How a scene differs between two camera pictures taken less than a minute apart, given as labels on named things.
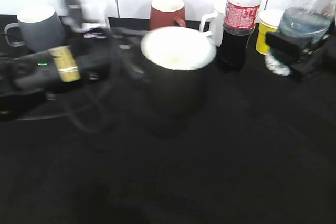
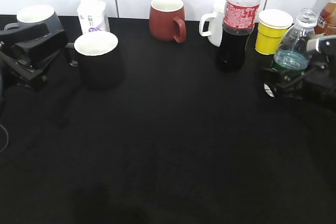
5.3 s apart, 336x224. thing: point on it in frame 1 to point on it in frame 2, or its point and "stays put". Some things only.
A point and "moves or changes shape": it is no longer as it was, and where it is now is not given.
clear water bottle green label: x=311 y=12 moves or changes shape
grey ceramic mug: x=40 y=29 stays put
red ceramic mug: x=167 y=11 stays put
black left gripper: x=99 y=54 to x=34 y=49
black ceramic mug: x=177 y=60 moves or changes shape
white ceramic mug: x=216 y=23 stays put
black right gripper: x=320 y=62 to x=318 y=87
